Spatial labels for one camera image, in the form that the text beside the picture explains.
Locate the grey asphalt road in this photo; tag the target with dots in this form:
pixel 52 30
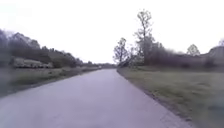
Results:
pixel 96 100

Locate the tall bare tree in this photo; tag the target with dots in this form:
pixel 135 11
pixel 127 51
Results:
pixel 144 36

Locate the row of bushes and trees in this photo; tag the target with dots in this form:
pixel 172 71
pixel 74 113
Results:
pixel 180 58

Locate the wood of dark trees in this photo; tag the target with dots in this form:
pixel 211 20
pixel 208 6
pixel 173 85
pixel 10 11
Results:
pixel 40 53

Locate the grass verge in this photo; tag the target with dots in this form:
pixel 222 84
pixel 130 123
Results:
pixel 186 90
pixel 30 77

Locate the round-crowned tree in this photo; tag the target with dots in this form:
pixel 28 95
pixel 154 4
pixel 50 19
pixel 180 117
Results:
pixel 193 50

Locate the pale low building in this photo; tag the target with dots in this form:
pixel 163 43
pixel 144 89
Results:
pixel 30 63

